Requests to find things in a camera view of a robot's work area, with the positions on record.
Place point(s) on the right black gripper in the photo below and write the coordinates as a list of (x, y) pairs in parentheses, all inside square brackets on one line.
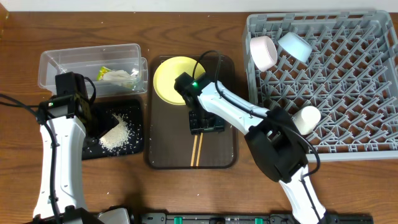
[(206, 127)]

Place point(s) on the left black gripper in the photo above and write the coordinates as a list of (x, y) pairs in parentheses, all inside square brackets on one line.
[(106, 120)]

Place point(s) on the wooden chopstick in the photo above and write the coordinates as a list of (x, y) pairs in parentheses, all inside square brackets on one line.
[(199, 150), (194, 150)]

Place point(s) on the rice food waste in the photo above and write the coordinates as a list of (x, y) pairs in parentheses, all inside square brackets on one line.
[(124, 139)]

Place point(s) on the white napkin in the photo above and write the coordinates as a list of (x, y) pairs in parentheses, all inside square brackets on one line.
[(122, 78)]

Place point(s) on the yellow plate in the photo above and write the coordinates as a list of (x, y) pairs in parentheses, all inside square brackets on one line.
[(165, 75)]

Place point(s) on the pink white bowl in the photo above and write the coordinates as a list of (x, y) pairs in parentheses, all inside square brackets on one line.
[(263, 52)]

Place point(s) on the small white green cup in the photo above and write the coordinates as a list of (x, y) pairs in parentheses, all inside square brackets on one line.
[(306, 119)]

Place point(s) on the light blue bowl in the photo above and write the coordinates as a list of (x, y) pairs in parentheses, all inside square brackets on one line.
[(296, 46)]

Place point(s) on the green orange snack wrapper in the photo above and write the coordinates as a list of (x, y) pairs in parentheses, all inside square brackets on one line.
[(102, 72)]

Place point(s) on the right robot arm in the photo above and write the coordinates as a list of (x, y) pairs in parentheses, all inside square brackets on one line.
[(275, 142)]

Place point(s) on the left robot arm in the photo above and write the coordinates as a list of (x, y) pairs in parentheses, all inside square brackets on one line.
[(68, 121)]

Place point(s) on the black waste tray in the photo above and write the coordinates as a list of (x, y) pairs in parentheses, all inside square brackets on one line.
[(129, 107)]

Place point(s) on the grey dishwasher rack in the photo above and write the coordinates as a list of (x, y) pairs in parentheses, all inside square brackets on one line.
[(350, 76)]

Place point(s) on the dark brown serving tray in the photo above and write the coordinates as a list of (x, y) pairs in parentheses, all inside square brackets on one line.
[(170, 141)]

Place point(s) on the clear plastic bin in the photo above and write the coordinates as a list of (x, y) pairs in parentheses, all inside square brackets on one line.
[(87, 61)]

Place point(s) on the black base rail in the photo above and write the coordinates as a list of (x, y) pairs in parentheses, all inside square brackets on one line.
[(248, 217)]

